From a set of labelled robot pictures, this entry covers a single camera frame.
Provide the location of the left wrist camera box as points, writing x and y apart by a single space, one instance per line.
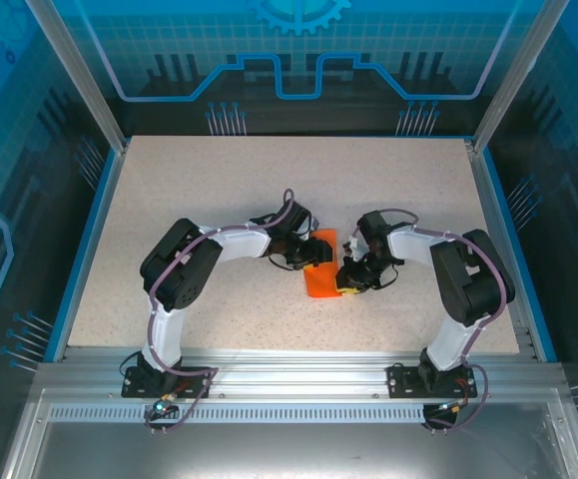
313 224

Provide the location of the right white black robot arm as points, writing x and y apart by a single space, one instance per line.
468 289

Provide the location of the sheet metal tray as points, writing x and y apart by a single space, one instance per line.
293 454

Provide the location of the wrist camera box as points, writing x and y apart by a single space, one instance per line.
353 247
313 224

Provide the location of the aluminium frame post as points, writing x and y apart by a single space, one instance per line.
518 75
80 75

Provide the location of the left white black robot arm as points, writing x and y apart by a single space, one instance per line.
178 269

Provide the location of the orange paper sheet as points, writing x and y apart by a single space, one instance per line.
323 284

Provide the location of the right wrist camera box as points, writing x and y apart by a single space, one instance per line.
353 247

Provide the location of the aluminium mounting rail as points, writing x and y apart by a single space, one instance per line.
293 371

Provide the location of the blue table side trim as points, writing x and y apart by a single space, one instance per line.
89 247
515 249

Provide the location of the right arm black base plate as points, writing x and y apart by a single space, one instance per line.
401 384

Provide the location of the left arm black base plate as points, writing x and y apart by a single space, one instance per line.
134 389

